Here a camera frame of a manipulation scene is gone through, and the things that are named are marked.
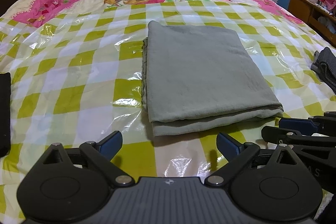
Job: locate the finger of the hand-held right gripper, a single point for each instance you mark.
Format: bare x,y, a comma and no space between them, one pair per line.
275,133
294,123

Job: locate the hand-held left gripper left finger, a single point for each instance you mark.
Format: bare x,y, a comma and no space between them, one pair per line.
111,144

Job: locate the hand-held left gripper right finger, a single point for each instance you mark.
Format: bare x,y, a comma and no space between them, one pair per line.
227,145

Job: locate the grey-green pants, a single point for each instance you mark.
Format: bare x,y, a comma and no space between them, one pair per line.
197,69

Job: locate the dark grey garment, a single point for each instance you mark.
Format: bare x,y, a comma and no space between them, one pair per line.
328,66

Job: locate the checkered printed bed blanket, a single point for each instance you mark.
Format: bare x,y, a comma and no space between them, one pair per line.
78,82

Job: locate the black cloth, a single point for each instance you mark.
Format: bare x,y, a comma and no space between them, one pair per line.
4,113

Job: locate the wooden side cabinet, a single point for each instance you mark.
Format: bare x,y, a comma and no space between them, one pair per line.
299,8

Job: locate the blue foam mat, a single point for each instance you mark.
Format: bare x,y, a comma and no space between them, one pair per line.
282,1

